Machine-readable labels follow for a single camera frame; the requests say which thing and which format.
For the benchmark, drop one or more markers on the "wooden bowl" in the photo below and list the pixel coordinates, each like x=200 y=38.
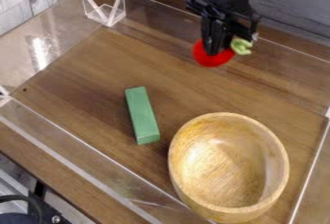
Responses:
x=228 y=167

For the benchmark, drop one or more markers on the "red plush tomato toy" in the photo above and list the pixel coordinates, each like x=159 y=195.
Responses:
x=239 y=48

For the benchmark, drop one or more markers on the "black metal bracket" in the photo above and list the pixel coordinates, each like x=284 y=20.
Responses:
x=51 y=215

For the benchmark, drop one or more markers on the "green rectangular block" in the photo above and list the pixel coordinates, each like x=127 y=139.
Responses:
x=141 y=116

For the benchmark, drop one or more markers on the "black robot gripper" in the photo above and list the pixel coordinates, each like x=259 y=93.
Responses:
x=226 y=18

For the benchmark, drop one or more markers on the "clear acrylic tray wall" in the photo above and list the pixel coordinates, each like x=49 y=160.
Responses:
x=64 y=122

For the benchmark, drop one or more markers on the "clear acrylic corner bracket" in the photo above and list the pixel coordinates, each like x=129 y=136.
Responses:
x=104 y=14

